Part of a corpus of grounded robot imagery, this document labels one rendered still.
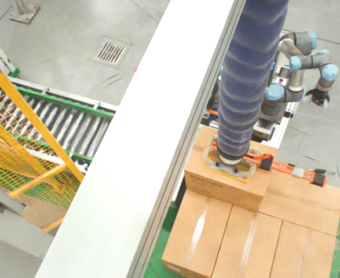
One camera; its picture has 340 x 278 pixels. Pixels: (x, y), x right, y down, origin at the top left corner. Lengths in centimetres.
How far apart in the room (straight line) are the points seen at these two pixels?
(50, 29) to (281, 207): 361
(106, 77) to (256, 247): 260
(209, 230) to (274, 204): 56
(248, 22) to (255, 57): 20
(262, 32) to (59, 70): 350
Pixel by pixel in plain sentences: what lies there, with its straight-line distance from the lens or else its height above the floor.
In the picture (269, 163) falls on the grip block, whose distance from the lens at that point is 264.
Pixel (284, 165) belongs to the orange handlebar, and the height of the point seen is 109.
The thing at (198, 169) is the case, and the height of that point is 94.
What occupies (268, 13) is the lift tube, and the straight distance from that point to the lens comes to 146.
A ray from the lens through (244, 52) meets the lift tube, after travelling 162.
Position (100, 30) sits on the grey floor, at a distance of 499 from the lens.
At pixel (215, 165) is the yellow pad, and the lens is 271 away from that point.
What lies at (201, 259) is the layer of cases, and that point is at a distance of 297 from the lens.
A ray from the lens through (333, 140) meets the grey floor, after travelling 412.
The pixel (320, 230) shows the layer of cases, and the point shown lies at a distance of 315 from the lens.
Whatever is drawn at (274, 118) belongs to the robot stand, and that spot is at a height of 104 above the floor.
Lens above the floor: 348
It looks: 63 degrees down
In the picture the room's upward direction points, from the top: 10 degrees counter-clockwise
